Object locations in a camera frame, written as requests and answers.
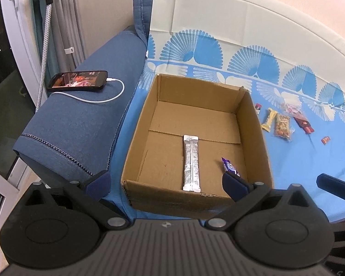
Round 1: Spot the purple candy wrapper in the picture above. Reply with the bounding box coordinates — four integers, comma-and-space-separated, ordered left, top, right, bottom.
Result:
221, 157, 242, 178

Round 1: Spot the blue white printed cloth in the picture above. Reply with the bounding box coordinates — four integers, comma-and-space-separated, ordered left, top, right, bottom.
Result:
101, 0, 345, 225

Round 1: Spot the grey curtain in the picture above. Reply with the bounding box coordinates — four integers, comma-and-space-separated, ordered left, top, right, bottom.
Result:
50, 0, 87, 67

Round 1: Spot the white window frame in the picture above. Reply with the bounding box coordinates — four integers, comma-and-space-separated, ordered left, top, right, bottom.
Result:
0, 0, 45, 207

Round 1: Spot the red black coffee stick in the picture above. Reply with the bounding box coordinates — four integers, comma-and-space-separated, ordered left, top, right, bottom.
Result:
293, 114, 314, 135

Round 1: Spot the braided hanging cable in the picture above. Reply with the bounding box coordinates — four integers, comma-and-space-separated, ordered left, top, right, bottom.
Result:
35, 3, 53, 112

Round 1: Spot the teal cloth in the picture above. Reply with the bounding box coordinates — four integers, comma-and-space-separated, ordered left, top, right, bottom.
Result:
29, 0, 48, 54

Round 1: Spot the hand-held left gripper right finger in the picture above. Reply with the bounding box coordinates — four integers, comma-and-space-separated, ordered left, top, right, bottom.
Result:
204, 172, 317, 230

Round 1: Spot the clear wrapped nut bar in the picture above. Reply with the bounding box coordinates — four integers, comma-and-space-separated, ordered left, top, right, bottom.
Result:
273, 113, 294, 142

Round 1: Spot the silver stick sachet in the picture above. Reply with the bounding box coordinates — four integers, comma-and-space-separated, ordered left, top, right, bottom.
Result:
182, 135, 202, 193

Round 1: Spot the pink snack packet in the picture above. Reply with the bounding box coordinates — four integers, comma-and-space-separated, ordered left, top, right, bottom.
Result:
280, 102, 302, 118

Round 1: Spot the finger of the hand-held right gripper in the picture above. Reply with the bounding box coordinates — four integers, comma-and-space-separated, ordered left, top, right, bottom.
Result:
316, 173, 345, 209

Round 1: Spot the yellow white snack bar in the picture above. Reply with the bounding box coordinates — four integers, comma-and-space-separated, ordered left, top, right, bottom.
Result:
261, 108, 277, 133

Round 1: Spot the black smartphone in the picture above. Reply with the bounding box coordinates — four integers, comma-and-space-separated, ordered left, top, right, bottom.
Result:
47, 70, 108, 92

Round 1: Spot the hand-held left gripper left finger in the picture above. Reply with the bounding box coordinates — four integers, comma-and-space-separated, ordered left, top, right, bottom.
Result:
23, 172, 130, 230

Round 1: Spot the blue sofa armrest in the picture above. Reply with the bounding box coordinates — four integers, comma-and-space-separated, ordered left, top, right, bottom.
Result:
13, 0, 156, 207

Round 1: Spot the white charging cable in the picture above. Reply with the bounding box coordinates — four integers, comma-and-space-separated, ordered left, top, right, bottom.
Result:
50, 77, 125, 103

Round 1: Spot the cardboard box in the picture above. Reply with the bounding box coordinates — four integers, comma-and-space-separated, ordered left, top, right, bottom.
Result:
121, 74, 274, 220

